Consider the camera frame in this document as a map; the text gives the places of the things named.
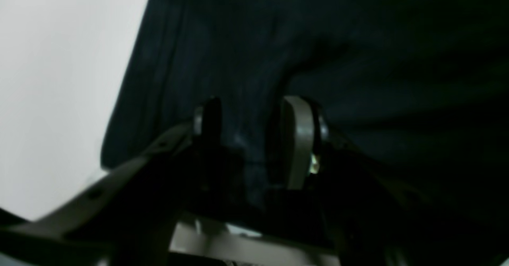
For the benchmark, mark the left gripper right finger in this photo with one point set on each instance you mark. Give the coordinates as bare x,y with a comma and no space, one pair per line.
374,219

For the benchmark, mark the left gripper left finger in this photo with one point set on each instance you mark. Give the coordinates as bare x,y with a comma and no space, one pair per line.
128,217

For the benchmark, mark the black T-shirt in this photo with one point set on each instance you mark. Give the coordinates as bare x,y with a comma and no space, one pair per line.
419,86

